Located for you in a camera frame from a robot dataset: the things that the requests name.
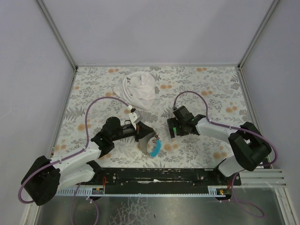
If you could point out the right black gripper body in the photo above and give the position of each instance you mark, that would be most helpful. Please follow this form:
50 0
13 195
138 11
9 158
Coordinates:
173 126

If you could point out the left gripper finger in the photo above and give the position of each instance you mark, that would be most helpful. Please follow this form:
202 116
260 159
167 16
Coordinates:
145 138
144 130

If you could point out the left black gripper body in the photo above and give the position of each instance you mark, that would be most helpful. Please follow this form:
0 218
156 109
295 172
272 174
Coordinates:
138 131

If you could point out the blue key tag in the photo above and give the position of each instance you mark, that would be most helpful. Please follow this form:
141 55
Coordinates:
157 149

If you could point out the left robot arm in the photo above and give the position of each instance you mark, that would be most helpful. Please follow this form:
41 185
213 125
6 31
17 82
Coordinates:
48 176

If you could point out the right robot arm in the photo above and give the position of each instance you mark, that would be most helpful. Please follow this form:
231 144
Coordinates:
249 148

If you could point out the crumpled white cloth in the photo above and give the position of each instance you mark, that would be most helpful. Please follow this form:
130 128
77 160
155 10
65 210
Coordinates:
137 89

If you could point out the floral table mat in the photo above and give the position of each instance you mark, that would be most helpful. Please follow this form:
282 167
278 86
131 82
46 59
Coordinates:
215 90

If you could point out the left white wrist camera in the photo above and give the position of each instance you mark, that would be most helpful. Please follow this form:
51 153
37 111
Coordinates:
134 116

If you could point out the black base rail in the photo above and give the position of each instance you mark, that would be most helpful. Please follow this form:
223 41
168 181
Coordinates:
151 181

